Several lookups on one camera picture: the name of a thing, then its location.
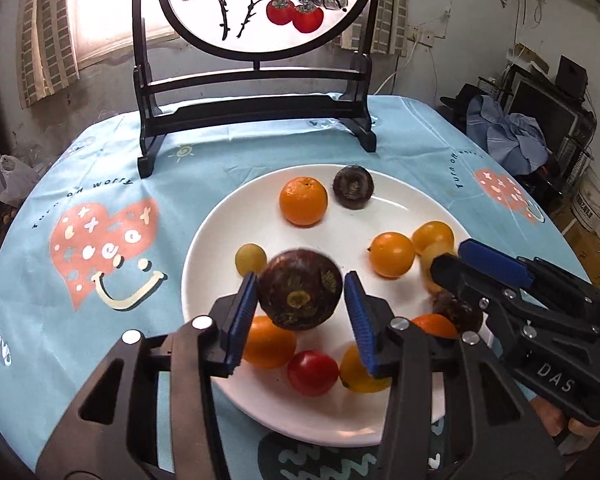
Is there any red cherry tomato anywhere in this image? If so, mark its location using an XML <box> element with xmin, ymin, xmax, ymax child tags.
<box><xmin>287</xmin><ymin>350</ymin><xmax>340</xmax><ymax>397</ymax></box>

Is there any white plastic bucket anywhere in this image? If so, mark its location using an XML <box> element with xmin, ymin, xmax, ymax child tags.
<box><xmin>570</xmin><ymin>175</ymin><xmax>600</xmax><ymax>233</ymax></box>

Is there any orange cherry tomato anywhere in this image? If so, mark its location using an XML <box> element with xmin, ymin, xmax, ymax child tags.
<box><xmin>411</xmin><ymin>220</ymin><xmax>455</xmax><ymax>256</ymax></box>
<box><xmin>242</xmin><ymin>315</ymin><xmax>297</xmax><ymax>370</ymax></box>
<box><xmin>369</xmin><ymin>231</ymin><xmax>416</xmax><ymax>279</ymax></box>

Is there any light blue printed tablecloth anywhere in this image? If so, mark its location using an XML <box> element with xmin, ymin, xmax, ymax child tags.
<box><xmin>0</xmin><ymin>92</ymin><xmax>598</xmax><ymax>480</ymax></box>

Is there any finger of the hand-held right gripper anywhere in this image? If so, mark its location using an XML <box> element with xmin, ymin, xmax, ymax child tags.
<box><xmin>457</xmin><ymin>239</ymin><xmax>600</xmax><ymax>322</ymax></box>
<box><xmin>429</xmin><ymin>253</ymin><xmax>600</xmax><ymax>357</ymax></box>

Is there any small dark mangosteen top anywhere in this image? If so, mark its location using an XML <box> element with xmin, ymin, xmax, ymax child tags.
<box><xmin>332</xmin><ymin>164</ymin><xmax>375</xmax><ymax>209</ymax></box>

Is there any yellow cherry tomato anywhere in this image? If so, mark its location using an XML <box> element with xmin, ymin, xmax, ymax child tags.
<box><xmin>339</xmin><ymin>344</ymin><xmax>393</xmax><ymax>394</ymax></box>

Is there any large dark purple mangosteen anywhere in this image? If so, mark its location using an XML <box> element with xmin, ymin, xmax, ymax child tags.
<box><xmin>256</xmin><ymin>248</ymin><xmax>344</xmax><ymax>332</ymax></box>

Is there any pale yellow fruit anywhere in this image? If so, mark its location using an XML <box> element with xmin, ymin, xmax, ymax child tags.
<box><xmin>420</xmin><ymin>241</ymin><xmax>456</xmax><ymax>293</ymax></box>

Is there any white wall cable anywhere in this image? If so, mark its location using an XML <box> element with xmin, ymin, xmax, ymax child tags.
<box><xmin>372</xmin><ymin>0</ymin><xmax>453</xmax><ymax>98</ymax></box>

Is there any yellow-green cherry tomato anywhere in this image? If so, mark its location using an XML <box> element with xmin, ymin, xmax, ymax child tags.
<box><xmin>235</xmin><ymin>243</ymin><xmax>268</xmax><ymax>277</ymax></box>

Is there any blue clothes pile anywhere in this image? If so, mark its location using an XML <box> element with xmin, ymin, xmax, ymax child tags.
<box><xmin>440</xmin><ymin>82</ymin><xmax>563</xmax><ymax>176</ymax></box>

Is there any large orange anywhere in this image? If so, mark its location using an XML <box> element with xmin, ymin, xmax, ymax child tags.
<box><xmin>411</xmin><ymin>313</ymin><xmax>460</xmax><ymax>340</ymax></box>

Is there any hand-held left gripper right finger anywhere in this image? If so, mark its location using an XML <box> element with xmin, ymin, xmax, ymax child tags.
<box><xmin>343</xmin><ymin>270</ymin><xmax>566</xmax><ymax>480</ymax></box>

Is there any checked curtain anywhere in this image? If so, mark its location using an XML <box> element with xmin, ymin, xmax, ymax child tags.
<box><xmin>330</xmin><ymin>0</ymin><xmax>410</xmax><ymax>57</ymax></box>
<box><xmin>17</xmin><ymin>0</ymin><xmax>81</xmax><ymax>108</ymax></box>

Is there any person's right hand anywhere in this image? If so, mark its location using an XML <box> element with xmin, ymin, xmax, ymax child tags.
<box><xmin>530</xmin><ymin>395</ymin><xmax>600</xmax><ymax>444</ymax></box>

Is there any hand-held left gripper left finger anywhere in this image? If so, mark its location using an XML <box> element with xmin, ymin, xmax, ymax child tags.
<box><xmin>35</xmin><ymin>271</ymin><xmax>259</xmax><ymax>480</ymax></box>

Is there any black speaker box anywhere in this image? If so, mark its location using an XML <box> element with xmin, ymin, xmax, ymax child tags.
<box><xmin>555</xmin><ymin>55</ymin><xmax>590</xmax><ymax>98</ymax></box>

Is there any round painted table screen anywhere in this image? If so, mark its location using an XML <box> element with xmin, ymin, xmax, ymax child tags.
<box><xmin>131</xmin><ymin>0</ymin><xmax>379</xmax><ymax>179</ymax></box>

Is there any small orange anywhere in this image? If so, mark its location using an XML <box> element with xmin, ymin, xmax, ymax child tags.
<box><xmin>279</xmin><ymin>176</ymin><xmax>329</xmax><ymax>227</ymax></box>

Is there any white oval plate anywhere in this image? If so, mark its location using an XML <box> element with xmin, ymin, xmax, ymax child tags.
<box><xmin>181</xmin><ymin>164</ymin><xmax>486</xmax><ymax>446</ymax></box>

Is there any white plastic bag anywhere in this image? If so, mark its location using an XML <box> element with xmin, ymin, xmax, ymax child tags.
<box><xmin>0</xmin><ymin>150</ymin><xmax>41</xmax><ymax>207</ymax></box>

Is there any grey computer monitor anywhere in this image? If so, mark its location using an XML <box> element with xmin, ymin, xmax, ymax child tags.
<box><xmin>500</xmin><ymin>62</ymin><xmax>596</xmax><ymax>161</ymax></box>

